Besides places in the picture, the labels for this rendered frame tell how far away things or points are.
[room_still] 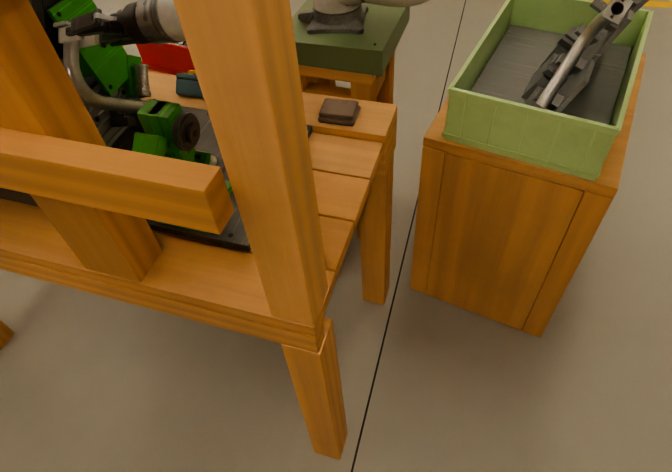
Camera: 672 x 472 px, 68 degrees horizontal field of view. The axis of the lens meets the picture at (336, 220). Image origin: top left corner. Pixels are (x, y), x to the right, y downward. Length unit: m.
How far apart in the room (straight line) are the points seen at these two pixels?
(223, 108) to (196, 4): 0.13
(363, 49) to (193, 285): 0.88
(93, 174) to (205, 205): 0.17
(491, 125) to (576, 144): 0.21
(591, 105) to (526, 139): 0.26
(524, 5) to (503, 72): 0.31
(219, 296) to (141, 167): 0.40
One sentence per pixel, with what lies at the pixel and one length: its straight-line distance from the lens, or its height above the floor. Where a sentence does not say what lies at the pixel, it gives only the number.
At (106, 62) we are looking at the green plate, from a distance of 1.32.
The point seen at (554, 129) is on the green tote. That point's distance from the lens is 1.35.
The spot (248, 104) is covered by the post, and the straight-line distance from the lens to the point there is 0.59.
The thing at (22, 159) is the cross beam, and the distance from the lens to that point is 0.85.
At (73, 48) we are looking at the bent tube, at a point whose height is 1.21.
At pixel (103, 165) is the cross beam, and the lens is 0.76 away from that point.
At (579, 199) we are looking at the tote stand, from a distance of 1.48.
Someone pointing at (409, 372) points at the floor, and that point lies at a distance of 1.89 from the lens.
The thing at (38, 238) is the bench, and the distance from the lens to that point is 1.33.
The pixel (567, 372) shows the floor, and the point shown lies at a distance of 2.01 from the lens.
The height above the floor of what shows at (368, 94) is 0.77.
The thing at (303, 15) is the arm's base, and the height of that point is 0.95.
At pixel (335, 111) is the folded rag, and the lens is 1.33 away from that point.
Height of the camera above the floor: 1.72
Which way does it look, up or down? 49 degrees down
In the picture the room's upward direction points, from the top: 5 degrees counter-clockwise
